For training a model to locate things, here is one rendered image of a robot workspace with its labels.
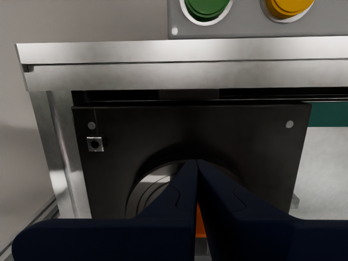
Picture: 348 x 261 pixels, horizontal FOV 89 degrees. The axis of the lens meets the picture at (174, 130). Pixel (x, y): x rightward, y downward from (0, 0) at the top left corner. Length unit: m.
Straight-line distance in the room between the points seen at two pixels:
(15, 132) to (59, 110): 0.19
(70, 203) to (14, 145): 0.19
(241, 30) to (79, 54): 0.16
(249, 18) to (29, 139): 0.37
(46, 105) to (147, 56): 0.12
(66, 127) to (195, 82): 0.15
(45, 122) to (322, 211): 0.40
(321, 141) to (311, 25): 0.15
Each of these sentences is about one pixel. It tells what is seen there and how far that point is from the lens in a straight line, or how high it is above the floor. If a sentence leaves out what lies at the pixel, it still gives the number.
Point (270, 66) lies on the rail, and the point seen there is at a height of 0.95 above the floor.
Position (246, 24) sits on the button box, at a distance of 0.20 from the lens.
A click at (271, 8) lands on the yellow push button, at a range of 0.20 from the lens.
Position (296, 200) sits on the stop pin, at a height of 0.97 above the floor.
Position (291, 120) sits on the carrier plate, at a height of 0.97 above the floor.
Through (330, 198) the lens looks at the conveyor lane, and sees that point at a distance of 0.37.
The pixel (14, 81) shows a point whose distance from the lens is 0.39.
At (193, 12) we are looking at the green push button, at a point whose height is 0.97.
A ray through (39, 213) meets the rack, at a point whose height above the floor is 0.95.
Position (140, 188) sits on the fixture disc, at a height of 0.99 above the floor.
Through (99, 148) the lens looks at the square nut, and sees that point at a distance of 0.20.
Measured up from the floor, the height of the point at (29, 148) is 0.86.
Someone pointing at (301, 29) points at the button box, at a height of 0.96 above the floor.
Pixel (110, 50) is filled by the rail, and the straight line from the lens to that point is 0.20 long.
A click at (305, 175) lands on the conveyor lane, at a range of 0.32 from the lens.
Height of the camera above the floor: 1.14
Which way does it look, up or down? 73 degrees down
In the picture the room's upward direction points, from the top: 175 degrees counter-clockwise
